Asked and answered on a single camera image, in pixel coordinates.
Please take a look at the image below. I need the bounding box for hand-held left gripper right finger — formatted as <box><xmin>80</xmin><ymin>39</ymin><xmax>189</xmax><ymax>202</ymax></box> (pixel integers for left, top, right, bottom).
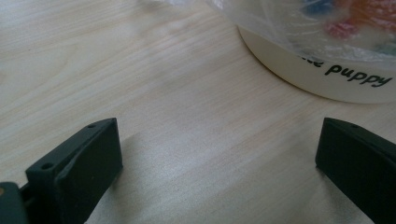
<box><xmin>315</xmin><ymin>117</ymin><xmax>396</xmax><ymax>224</ymax></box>

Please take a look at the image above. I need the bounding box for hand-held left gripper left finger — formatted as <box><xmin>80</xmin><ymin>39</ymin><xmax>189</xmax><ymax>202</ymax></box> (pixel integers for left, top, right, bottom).
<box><xmin>25</xmin><ymin>117</ymin><xmax>124</xmax><ymax>224</ymax></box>

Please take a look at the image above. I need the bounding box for white bin with black lettering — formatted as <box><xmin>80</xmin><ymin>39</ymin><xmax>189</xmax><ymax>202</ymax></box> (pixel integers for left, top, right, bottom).
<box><xmin>237</xmin><ymin>25</ymin><xmax>396</xmax><ymax>105</ymax></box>

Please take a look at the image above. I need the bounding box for clear plastic bag liner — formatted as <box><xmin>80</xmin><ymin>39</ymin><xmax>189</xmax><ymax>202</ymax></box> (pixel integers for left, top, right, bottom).
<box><xmin>204</xmin><ymin>0</ymin><xmax>396</xmax><ymax>63</ymax></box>

